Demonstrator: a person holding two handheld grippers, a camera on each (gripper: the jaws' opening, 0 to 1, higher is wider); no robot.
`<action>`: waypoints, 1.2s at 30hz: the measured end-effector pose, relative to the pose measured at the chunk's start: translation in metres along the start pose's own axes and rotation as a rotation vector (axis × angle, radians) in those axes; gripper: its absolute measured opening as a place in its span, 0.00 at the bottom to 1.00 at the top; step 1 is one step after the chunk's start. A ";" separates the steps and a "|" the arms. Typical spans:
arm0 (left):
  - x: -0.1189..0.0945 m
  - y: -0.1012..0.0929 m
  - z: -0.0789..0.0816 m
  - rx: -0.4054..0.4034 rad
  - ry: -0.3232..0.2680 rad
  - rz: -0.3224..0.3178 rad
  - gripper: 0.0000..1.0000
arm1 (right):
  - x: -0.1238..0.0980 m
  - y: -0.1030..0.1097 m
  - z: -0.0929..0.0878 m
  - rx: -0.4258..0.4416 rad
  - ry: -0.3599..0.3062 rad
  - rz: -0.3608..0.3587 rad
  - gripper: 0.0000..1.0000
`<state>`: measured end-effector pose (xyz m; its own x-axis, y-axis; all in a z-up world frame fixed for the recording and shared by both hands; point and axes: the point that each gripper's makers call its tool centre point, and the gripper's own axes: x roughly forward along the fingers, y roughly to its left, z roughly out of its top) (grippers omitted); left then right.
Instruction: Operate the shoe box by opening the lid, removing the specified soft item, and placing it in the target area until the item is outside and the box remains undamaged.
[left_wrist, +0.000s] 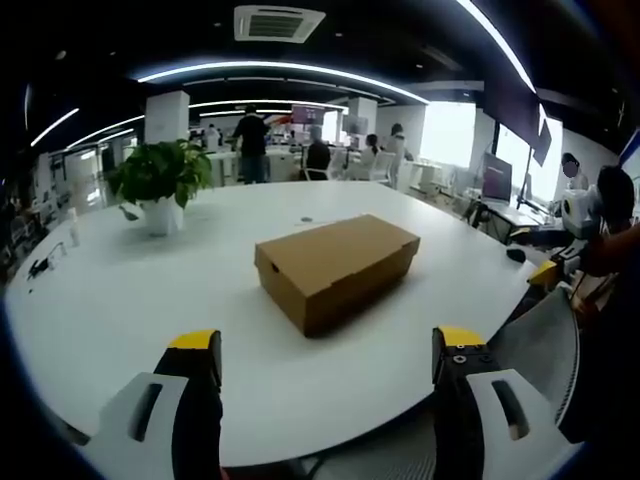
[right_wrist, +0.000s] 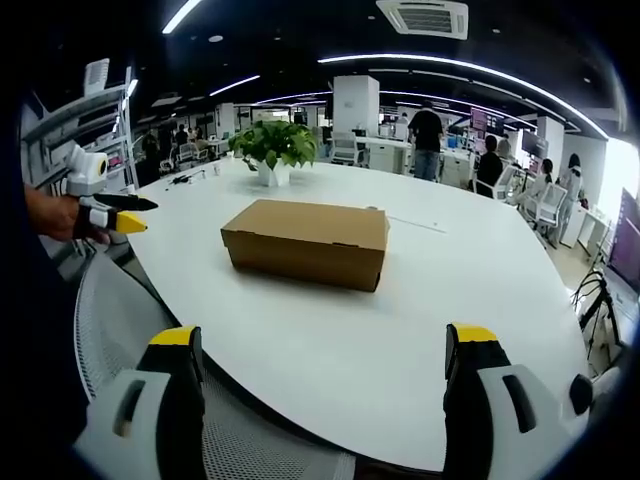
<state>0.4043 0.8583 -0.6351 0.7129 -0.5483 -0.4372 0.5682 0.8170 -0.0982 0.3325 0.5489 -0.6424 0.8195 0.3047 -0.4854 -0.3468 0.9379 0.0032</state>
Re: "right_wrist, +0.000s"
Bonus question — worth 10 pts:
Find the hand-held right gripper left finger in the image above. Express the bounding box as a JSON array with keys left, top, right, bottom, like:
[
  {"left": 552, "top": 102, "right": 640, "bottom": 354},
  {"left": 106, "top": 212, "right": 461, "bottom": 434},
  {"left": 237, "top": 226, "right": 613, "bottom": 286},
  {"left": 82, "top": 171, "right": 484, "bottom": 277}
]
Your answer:
[{"left": 74, "top": 325, "right": 206, "bottom": 480}]

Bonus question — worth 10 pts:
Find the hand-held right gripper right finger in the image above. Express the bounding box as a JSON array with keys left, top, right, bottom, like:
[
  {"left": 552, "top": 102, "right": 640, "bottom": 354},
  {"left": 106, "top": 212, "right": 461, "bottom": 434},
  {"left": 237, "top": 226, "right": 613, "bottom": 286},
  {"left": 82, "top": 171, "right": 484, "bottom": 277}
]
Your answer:
[{"left": 442, "top": 322, "right": 591, "bottom": 480}]

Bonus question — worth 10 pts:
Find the brown cardboard shoe box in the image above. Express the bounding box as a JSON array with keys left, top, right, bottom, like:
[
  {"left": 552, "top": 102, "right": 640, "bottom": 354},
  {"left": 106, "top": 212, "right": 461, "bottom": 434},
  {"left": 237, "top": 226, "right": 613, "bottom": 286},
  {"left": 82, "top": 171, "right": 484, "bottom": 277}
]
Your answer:
[{"left": 220, "top": 198, "right": 391, "bottom": 293}]

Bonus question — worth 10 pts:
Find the person's left hand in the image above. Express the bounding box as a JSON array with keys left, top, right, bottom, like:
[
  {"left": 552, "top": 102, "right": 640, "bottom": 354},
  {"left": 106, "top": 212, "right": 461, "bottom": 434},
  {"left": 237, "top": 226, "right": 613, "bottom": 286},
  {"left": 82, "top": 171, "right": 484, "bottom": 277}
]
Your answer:
[{"left": 24, "top": 184, "right": 111, "bottom": 246}]

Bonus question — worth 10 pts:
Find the white metal shelving rack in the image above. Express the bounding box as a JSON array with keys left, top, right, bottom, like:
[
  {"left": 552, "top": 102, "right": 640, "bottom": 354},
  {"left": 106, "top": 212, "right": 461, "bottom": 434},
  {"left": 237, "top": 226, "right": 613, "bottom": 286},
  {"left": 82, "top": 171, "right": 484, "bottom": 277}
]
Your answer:
[{"left": 19, "top": 58, "right": 140, "bottom": 201}]

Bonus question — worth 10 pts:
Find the white mesh office chair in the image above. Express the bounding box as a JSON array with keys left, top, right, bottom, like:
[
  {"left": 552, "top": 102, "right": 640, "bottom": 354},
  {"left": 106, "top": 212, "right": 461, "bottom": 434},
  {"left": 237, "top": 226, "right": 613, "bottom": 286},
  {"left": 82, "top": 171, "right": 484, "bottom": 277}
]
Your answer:
[{"left": 73, "top": 249, "right": 357, "bottom": 480}]

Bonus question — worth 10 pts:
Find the black bicycle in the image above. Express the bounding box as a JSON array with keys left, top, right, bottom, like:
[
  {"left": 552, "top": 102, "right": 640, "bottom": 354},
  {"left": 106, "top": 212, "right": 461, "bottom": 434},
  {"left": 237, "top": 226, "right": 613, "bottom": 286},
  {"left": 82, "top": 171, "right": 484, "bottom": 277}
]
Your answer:
[{"left": 570, "top": 269, "right": 626, "bottom": 361}]

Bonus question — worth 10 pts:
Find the green potted plant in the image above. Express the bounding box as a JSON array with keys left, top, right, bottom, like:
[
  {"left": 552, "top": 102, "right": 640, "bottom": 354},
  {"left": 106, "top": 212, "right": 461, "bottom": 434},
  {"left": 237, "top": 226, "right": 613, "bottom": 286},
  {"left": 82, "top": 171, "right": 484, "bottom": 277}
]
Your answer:
[{"left": 228, "top": 119, "right": 320, "bottom": 188}]

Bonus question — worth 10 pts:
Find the computer monitor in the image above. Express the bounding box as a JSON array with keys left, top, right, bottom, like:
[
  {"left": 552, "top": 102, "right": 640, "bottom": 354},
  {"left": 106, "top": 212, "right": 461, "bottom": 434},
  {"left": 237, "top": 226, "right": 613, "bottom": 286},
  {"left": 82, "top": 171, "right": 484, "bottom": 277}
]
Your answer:
[{"left": 520, "top": 129, "right": 550, "bottom": 159}]

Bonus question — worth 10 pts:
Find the ceiling air conditioner vent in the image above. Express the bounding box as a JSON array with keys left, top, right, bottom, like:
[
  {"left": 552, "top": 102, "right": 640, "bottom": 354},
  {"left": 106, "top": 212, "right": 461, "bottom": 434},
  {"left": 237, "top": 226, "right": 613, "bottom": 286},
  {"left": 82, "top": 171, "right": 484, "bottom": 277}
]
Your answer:
[{"left": 375, "top": 0, "right": 470, "bottom": 40}]

